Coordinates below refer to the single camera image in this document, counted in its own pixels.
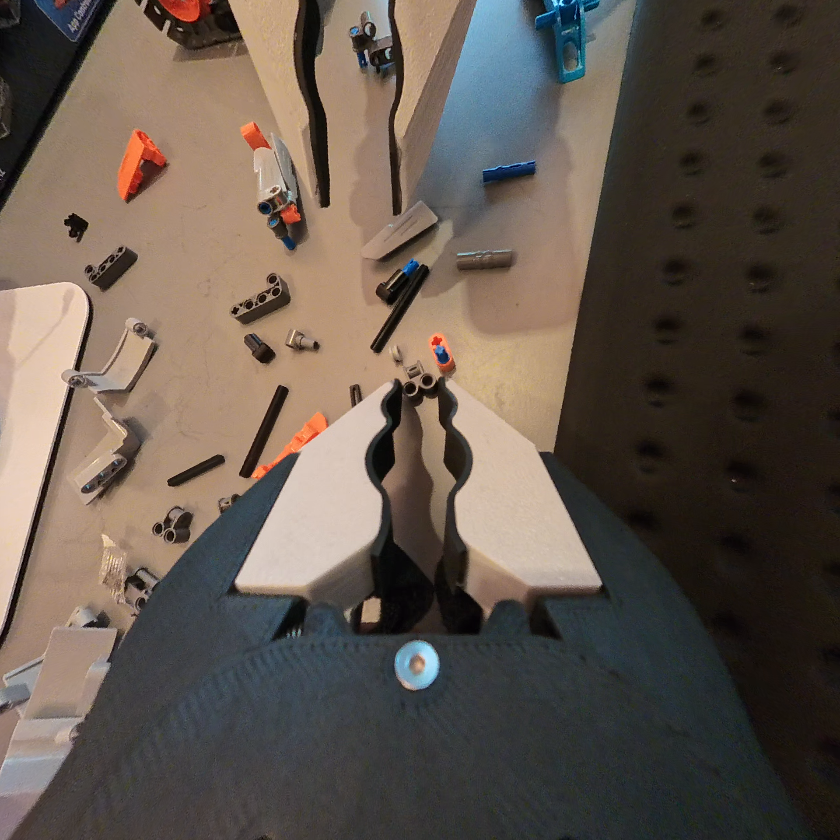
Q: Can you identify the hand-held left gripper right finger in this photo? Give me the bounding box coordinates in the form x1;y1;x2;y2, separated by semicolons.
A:
420;381;605;618

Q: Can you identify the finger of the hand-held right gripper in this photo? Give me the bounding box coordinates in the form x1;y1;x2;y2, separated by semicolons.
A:
234;0;332;208
388;0;476;217

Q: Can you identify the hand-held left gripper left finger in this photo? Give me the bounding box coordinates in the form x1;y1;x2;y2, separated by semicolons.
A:
234;384;401;611

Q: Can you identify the light blue frame piece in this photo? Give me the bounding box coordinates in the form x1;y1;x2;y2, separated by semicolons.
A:
532;0;601;84

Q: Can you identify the black connector with blue pin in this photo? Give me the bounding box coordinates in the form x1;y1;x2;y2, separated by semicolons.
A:
377;259;427;305

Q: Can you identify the orange triangular panel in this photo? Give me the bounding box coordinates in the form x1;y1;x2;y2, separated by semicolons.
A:
250;413;329;480
117;129;169;202

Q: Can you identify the black orange tracked robot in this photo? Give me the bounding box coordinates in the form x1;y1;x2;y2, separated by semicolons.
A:
138;0;244;51

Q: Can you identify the long black axle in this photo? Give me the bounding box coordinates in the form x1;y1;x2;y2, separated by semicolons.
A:
239;384;290;479

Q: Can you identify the white orange assembled part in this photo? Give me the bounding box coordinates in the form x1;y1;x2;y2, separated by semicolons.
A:
241;121;304;248

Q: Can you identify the short black axle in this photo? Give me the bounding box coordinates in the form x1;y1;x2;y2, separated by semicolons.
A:
167;455;225;487

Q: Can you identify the light grey long bar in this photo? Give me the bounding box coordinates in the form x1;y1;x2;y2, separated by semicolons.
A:
363;201;439;261

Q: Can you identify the grey axle connector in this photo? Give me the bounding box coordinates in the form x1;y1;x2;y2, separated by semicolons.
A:
119;565;161;611

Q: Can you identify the clear plastic piece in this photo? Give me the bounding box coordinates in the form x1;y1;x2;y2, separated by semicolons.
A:
101;535;130;585

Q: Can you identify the medium black axle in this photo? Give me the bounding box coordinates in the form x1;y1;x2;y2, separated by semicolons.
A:
371;269;431;353

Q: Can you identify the dark grey bent beam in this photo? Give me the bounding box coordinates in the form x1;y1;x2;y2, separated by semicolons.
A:
231;272;291;324

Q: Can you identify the robot kit box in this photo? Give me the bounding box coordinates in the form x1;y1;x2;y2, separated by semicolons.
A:
0;0;112;204

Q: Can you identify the dark grey short beam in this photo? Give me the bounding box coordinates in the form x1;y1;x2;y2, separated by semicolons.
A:
84;246;139;290

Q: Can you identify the white book stand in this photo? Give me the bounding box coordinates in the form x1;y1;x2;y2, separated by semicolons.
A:
0;283;93;644

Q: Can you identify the light grey bracket piece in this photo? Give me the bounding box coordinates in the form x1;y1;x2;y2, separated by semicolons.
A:
73;394;143;505
62;317;158;392

